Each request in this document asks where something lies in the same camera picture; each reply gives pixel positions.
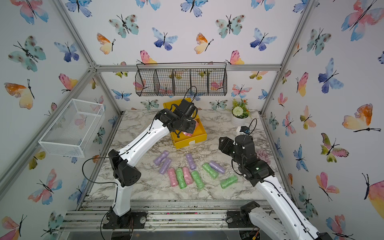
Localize yellow drawer cabinet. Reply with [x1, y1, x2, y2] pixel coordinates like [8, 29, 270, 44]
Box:
[166, 103, 207, 149]

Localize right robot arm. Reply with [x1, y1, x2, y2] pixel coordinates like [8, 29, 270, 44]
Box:
[219, 135, 331, 240]

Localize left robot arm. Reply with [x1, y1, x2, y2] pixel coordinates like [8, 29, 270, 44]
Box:
[108, 99, 198, 217]

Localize pink coral ornament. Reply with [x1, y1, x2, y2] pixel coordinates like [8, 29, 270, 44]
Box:
[257, 149, 271, 165]

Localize purple bag roll right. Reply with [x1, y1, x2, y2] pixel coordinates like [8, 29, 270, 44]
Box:
[209, 161, 226, 174]

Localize purple bag roll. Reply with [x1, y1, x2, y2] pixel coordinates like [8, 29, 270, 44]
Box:
[154, 150, 169, 166]
[159, 158, 172, 175]
[186, 154, 197, 171]
[209, 161, 226, 174]

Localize green bag roll far right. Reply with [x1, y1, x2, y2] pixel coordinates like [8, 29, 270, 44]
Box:
[220, 176, 238, 189]

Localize green bag roll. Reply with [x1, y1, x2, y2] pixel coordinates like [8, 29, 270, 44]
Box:
[176, 168, 187, 189]
[202, 163, 219, 179]
[191, 170, 205, 191]
[220, 176, 238, 189]

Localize green bag roll upper right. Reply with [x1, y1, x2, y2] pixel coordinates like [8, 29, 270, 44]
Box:
[202, 163, 219, 179]

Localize potted artificial plant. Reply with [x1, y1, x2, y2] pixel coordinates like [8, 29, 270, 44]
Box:
[231, 99, 250, 127]

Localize purple bag roll middle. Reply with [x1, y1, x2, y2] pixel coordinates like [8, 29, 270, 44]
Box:
[186, 154, 197, 171]

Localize purple bag roll upper left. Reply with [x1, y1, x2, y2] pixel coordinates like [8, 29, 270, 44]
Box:
[154, 150, 169, 166]

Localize green bag roll middle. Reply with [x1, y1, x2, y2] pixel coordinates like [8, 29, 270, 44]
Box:
[191, 170, 205, 191]

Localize purple bag roll lower left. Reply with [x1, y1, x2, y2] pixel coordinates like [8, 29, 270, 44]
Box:
[159, 158, 172, 175]

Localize green bag roll left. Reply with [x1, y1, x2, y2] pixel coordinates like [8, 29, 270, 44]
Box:
[176, 168, 187, 189]

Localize black wire wall basket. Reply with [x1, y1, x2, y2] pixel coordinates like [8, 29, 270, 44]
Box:
[134, 62, 228, 97]

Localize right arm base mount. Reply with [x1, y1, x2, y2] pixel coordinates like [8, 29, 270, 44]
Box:
[226, 201, 260, 228]

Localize white mesh wall basket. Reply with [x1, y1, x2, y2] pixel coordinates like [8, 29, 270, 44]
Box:
[39, 99, 105, 158]

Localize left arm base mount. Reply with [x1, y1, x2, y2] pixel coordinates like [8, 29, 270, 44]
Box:
[102, 207, 148, 230]

